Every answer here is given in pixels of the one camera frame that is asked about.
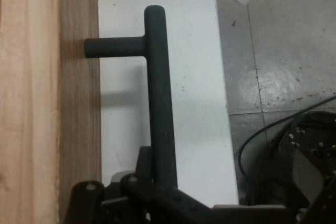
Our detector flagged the black floor cable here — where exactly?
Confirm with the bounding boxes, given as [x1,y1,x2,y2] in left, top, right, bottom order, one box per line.
[237,95,336,190]

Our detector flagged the black device on floor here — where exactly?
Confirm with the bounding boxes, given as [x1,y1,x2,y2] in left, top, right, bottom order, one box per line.
[267,111,336,206]

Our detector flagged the wooden drawer with black handle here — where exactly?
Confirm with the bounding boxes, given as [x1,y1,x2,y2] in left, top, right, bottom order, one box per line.
[0,0,180,224]

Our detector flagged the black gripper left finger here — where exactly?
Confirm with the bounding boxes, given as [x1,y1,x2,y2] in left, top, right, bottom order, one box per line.
[64,145,226,224]

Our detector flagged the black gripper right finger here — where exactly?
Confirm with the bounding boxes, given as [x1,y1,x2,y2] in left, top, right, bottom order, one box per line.
[292,147,336,224]

